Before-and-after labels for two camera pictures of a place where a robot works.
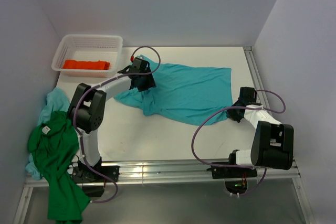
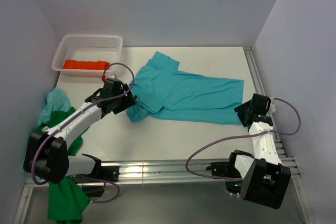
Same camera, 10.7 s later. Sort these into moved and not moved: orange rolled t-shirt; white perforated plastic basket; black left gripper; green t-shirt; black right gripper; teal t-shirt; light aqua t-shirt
Moved: teal t-shirt; black right gripper; black left gripper
Not moved: light aqua t-shirt; green t-shirt; white perforated plastic basket; orange rolled t-shirt
